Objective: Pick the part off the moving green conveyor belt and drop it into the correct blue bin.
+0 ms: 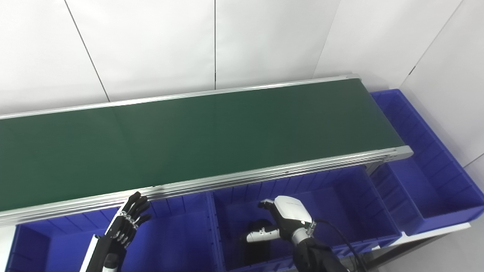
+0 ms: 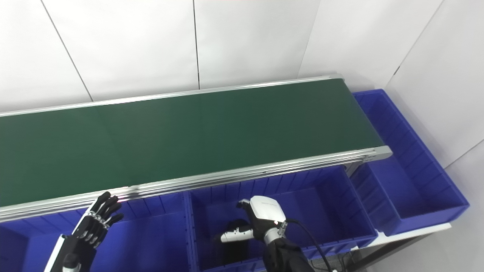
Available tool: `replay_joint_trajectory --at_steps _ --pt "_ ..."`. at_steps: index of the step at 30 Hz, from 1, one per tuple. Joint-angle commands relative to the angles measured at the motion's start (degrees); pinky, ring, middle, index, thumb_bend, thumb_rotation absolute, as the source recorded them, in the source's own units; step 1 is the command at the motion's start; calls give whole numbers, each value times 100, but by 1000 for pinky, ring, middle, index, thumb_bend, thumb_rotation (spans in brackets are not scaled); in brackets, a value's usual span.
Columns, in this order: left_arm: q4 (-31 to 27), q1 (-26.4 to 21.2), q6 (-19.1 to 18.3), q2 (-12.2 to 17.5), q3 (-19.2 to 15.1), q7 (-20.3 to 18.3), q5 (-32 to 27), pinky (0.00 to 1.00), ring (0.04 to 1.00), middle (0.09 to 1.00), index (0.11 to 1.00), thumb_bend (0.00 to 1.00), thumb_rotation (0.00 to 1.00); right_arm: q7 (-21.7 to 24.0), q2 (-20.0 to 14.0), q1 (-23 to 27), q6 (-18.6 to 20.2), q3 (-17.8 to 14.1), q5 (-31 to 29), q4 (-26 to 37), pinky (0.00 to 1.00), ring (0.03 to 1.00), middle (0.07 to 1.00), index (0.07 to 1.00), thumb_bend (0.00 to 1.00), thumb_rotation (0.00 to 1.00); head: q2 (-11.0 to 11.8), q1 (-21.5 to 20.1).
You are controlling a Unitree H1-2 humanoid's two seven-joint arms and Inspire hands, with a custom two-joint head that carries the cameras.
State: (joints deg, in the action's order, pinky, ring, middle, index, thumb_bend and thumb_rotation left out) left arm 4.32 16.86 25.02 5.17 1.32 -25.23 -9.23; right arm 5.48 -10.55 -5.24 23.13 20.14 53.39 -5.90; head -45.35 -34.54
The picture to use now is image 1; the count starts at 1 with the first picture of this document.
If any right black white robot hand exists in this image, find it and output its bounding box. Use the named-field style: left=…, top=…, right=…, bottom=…
left=246, top=196, right=316, bottom=244

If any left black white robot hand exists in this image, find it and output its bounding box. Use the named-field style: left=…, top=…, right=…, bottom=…
left=80, top=192, right=152, bottom=272

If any black cylinder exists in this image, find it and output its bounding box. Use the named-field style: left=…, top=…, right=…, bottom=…
left=244, top=218, right=281, bottom=267

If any green conveyor belt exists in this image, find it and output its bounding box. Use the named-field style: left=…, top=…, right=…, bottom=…
left=0, top=79, right=405, bottom=212
left=0, top=74, right=413, bottom=227

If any blue plastic bin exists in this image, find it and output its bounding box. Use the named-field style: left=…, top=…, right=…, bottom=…
left=369, top=89, right=484, bottom=235
left=5, top=193, right=227, bottom=272
left=207, top=165, right=402, bottom=272

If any aluminium conveyor leg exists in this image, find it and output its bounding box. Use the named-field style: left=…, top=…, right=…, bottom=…
left=365, top=159, right=396, bottom=175

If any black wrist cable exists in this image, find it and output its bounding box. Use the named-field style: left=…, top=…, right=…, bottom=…
left=312, top=218, right=365, bottom=272

